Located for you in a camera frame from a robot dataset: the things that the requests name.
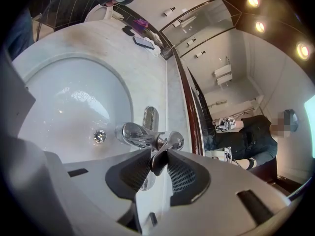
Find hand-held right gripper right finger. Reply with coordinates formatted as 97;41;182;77
167;149;291;227

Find large wall mirror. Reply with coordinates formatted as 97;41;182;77
172;28;315;199

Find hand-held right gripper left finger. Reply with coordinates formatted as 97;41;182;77
43;149;151;222

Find white sink basin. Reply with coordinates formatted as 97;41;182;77
11;57;135;164

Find white folded hand towel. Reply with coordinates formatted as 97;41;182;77
144;31;163;58

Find white toilet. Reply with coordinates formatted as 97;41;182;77
85;3;124;23

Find person's blue jeans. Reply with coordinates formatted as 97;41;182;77
6;7;34;60

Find purple packets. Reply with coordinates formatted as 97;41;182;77
132;18;150;30

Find angled side mirror panel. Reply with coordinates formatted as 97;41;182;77
159;0;243;58

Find dark smartphone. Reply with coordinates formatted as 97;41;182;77
132;35;155;50

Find chrome sink drain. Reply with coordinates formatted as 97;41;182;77
93;129;108;144

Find chrome faucet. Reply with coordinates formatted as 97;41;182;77
114;105;185;192

